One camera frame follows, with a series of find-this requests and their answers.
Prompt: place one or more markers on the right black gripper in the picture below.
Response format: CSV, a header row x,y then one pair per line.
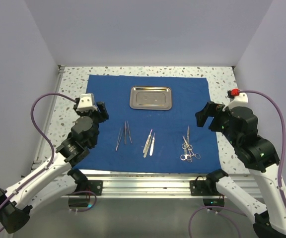
x,y
209,110

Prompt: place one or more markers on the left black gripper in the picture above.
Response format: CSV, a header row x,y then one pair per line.
x,y
103,115

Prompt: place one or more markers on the steel forceps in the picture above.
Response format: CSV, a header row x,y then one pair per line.
x,y
127,133

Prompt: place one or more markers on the steel tweezers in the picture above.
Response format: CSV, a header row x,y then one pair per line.
x,y
118,139

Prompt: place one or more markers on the steel surgical scissors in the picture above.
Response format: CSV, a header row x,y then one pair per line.
x,y
186,156

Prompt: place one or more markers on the blue surgical cloth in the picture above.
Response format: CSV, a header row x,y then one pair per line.
x,y
189,95

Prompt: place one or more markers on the white handled scalpel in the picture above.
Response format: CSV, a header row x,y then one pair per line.
x,y
152,145

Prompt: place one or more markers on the steel scalpel handle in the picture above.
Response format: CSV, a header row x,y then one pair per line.
x,y
146,144

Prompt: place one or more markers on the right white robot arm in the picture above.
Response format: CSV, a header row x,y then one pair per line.
x,y
262,161

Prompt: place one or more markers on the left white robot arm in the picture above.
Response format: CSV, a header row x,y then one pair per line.
x,y
15,201

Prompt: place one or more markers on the steel instrument tray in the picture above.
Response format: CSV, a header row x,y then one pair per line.
x,y
151,98

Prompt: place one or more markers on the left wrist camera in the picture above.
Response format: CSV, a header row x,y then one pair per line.
x,y
85,102

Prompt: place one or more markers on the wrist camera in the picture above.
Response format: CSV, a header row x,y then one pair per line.
x,y
85,102
237,99

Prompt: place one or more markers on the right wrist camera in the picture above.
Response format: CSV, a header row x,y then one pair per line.
x,y
237,99

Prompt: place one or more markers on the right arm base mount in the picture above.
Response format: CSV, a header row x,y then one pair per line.
x,y
206,186

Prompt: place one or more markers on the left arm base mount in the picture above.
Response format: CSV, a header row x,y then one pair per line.
x,y
84,184

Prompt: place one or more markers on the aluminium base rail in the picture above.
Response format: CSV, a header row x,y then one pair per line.
x,y
149,185

